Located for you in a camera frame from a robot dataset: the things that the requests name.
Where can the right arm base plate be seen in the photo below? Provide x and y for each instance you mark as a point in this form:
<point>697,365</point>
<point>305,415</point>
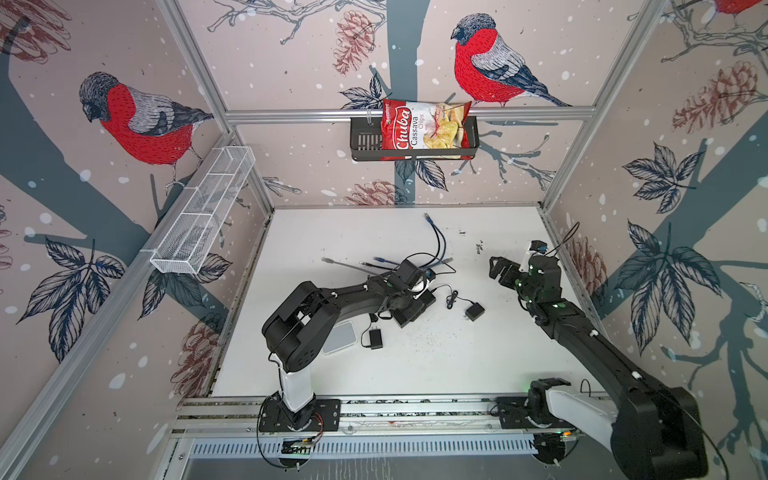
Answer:
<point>513,413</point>

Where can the black wall basket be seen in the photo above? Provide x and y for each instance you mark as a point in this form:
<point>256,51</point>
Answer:
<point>366,144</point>

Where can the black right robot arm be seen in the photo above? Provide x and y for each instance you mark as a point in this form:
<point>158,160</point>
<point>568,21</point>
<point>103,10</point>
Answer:
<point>652,430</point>

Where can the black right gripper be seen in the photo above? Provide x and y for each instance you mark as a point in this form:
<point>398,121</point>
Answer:
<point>509,270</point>

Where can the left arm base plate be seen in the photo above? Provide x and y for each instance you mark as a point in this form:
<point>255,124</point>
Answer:
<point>319,415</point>

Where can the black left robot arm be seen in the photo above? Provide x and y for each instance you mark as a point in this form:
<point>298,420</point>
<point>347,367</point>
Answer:
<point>299,328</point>

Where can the black network switch box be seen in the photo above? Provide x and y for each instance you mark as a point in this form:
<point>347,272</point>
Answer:
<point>409,309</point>

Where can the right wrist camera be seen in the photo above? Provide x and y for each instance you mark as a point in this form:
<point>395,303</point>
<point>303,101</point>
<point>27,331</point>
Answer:
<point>538,247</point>

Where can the black power adapter with cord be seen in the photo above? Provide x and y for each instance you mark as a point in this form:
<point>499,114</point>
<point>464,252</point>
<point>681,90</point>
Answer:
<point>371,338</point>

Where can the white small switch box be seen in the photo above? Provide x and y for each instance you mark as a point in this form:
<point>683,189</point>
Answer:
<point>342,336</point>

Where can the red cassava chips bag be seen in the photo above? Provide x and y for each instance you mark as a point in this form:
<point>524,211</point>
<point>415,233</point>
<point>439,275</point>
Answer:
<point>424,126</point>

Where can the white wire mesh shelf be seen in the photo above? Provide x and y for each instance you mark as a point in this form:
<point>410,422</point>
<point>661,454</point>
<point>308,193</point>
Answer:
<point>191,237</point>

